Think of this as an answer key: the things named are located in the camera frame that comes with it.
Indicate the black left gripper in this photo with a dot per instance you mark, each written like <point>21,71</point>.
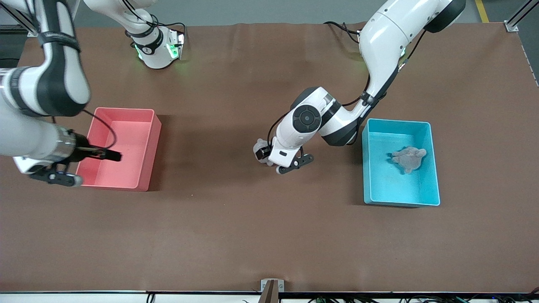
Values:
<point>262,153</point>

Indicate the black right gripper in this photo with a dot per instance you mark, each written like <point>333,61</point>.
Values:
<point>81,151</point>

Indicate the grey plush toy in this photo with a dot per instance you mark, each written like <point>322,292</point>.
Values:
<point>257,146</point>
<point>408,159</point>

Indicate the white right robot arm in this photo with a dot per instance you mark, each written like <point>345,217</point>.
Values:
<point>25,139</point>

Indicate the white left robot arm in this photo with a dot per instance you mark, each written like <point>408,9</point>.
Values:
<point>379,42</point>

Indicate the pink plastic box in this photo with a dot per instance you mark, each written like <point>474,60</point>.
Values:
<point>126,172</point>

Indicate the blue plastic box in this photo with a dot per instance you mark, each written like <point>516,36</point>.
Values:
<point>396,189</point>

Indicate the brown table cover sheet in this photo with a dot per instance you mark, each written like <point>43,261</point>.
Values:
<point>269,219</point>

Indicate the metal bracket with brown bar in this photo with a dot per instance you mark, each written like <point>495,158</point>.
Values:
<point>269,294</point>

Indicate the slanted aluminium strut with bracket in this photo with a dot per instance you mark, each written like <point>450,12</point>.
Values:
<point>33,31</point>
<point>512,27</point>

